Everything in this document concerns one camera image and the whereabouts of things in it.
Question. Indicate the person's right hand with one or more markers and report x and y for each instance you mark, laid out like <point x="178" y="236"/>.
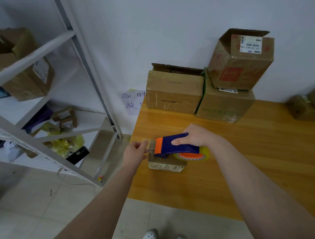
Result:
<point x="197" y="135"/>

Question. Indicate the person's left hand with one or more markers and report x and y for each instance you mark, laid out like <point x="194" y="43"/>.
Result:
<point x="134" y="155"/>

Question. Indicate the blue orange tape dispenser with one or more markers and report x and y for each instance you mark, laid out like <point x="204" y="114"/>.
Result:
<point x="170" y="144"/>

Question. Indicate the small box with white label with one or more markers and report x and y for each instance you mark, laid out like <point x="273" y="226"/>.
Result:
<point x="167" y="166"/>

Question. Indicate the stack of cardboard boxes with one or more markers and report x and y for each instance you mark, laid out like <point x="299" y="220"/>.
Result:
<point x="174" y="91"/>

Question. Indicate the box barcode label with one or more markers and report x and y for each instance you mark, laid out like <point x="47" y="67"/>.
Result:
<point x="300" y="108"/>

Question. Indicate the person's right forearm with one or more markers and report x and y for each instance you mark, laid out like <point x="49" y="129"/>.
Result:
<point x="268" y="192"/>

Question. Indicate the person's left forearm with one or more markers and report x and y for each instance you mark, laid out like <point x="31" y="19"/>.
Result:
<point x="98" y="207"/>

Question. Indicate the black mobile phone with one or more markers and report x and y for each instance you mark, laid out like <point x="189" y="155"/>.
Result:
<point x="77" y="155"/>

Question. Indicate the yellow plastic bag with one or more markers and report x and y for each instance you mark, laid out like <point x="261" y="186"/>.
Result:
<point x="64" y="144"/>

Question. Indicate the small open carton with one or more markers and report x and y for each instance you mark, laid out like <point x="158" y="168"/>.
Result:
<point x="64" y="117"/>

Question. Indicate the white perforated clog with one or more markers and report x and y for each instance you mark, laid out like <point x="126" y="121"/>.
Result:
<point x="150" y="234"/>

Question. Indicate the wooden table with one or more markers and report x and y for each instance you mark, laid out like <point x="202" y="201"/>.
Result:
<point x="275" y="157"/>

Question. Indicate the dark blue bag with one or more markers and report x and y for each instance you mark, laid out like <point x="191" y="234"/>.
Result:
<point x="37" y="118"/>

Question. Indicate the white plastic bag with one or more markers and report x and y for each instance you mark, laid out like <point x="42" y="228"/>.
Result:
<point x="10" y="150"/>

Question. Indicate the large worn shelf carton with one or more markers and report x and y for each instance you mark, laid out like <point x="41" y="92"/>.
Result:
<point x="24" y="79"/>

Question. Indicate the grey metal shelf rack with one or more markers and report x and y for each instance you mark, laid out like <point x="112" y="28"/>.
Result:
<point x="34" y="51"/>

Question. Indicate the white paper wall sign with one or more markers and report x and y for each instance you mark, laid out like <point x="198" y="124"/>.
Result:
<point x="133" y="101"/>

